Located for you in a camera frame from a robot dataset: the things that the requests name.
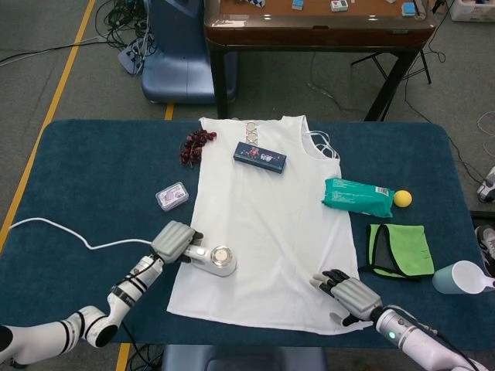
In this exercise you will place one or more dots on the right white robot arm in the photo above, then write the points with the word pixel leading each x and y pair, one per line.
pixel 406 336

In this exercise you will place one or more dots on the dark red grape bunch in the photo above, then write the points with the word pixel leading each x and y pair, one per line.
pixel 191 148

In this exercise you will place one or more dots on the white storage basket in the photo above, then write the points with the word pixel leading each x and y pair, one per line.
pixel 472 11

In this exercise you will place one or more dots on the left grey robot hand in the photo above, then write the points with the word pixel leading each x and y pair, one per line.
pixel 172 241

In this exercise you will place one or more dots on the blue white snake puzzle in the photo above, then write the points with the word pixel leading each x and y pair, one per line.
pixel 257 3

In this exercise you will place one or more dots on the brown mahjong table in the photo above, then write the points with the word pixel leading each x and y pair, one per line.
pixel 309 33

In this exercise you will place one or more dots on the light blue cup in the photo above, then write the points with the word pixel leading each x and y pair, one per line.
pixel 444 278

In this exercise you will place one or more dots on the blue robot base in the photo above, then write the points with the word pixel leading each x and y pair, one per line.
pixel 178 58

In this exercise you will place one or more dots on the teal felt table cover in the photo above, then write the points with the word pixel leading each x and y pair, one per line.
pixel 96 174

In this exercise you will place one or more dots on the dark blue rectangular box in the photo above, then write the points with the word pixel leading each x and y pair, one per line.
pixel 261 156

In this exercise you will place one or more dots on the yellow ball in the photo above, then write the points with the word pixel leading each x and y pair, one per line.
pixel 402 198

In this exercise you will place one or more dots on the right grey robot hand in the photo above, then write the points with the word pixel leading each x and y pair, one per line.
pixel 356 297

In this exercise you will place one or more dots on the blue mahjong tile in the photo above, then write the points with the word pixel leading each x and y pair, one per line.
pixel 407 8
pixel 298 4

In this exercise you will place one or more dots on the white handheld garment steamer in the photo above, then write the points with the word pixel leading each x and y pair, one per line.
pixel 222 263

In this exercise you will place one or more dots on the green cloth with black trim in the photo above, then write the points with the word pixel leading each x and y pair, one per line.
pixel 406 247

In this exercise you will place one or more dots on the white sleeveless shirt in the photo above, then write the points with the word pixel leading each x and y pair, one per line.
pixel 270 232

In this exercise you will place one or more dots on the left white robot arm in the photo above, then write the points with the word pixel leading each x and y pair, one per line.
pixel 127 293

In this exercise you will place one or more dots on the clear purple plastic box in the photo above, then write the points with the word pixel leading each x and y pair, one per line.
pixel 172 196

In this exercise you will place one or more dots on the blue robot torso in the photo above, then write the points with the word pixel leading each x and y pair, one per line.
pixel 232 359

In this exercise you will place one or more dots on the white faced mahjong tile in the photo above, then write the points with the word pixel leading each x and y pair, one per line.
pixel 335 5
pixel 345 4

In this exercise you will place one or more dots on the green wet wipes pack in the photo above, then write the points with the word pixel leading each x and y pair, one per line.
pixel 356 197

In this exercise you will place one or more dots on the blue power strip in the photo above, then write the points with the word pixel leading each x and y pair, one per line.
pixel 129 58

